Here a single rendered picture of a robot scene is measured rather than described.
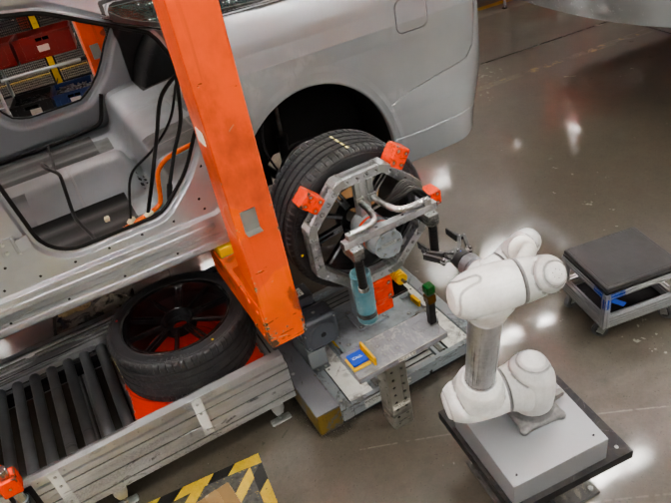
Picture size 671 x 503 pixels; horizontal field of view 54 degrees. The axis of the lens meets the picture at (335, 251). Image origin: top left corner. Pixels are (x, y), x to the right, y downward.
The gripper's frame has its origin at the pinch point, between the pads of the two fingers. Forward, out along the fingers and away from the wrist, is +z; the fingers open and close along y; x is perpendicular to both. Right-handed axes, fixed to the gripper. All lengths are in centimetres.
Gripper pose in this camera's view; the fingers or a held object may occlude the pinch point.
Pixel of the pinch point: (433, 239)
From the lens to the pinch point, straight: 264.6
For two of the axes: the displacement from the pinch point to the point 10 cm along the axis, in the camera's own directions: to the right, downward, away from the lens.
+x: -1.7, -7.9, -5.8
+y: 8.6, -4.0, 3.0
